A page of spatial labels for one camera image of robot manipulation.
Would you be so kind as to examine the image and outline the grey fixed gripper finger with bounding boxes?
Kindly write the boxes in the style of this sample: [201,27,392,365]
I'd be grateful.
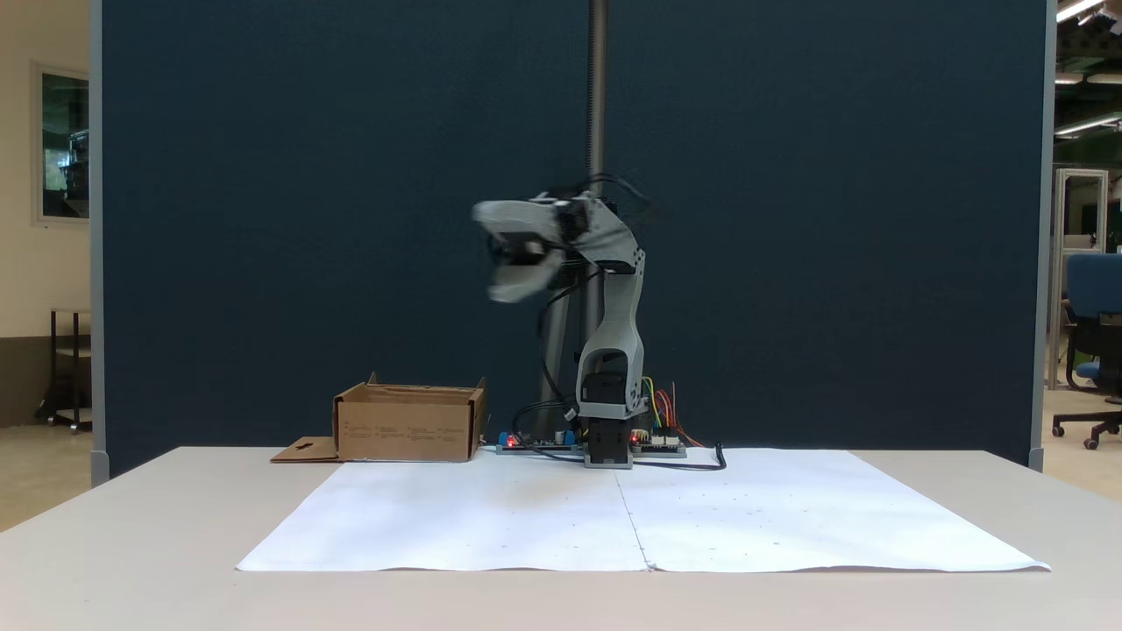
[472,199,567,238]

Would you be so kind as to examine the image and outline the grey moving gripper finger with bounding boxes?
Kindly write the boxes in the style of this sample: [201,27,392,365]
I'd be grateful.
[487,252,564,305]

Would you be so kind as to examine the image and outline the black stand with metal pole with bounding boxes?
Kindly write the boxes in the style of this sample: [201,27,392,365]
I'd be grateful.
[535,0,610,448]

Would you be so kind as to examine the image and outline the circuit board with blue terminals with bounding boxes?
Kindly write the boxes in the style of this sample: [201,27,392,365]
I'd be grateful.
[495,429,585,457]

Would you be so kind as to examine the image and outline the brown cardboard box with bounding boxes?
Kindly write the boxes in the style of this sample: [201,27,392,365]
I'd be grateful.
[270,372,488,464]

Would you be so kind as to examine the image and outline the circuit board with white connectors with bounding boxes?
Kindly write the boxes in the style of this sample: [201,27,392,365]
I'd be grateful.
[631,428,688,459]

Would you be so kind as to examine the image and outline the white paper sheet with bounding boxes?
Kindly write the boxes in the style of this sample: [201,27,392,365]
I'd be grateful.
[237,449,650,573]
[614,449,1051,575]

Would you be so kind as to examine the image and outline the dark blue partition panel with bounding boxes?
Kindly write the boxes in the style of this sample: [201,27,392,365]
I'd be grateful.
[90,0,1057,488]

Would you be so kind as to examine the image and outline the dark wheeled cart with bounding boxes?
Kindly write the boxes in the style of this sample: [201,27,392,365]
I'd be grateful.
[36,308,93,434]

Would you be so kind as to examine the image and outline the blue office chair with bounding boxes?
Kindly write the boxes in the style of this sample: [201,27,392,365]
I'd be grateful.
[1051,252,1122,451]

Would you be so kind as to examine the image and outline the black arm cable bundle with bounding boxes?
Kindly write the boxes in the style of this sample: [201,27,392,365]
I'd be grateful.
[511,259,607,459]

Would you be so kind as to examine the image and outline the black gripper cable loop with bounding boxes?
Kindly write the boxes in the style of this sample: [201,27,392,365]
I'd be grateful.
[537,173,651,209]

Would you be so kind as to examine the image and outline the coloured jumper wires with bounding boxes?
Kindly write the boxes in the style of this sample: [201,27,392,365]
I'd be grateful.
[643,377,704,448]

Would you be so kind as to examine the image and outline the framed wall window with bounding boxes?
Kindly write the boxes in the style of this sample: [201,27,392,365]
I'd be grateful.
[33,63,91,225]

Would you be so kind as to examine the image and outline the aluminium frame cabinet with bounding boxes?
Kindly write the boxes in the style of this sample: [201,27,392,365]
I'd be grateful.
[1047,167,1111,392]

